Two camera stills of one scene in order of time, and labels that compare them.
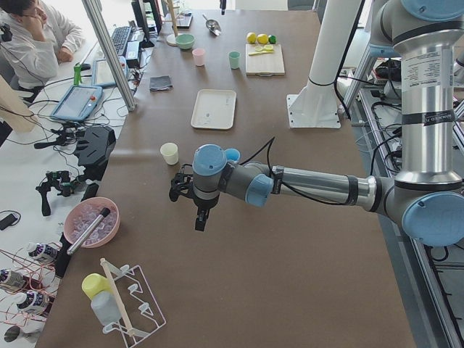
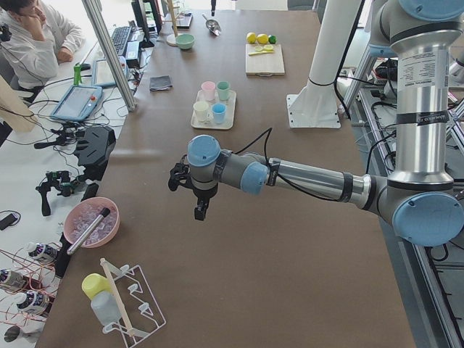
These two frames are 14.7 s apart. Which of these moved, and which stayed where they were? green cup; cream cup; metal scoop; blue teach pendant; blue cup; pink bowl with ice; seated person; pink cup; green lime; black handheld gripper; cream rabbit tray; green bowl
Moved: cream cup; green cup; pink cup; blue cup
Stayed: cream rabbit tray; pink bowl with ice; blue teach pendant; black handheld gripper; seated person; metal scoop; green lime; green bowl
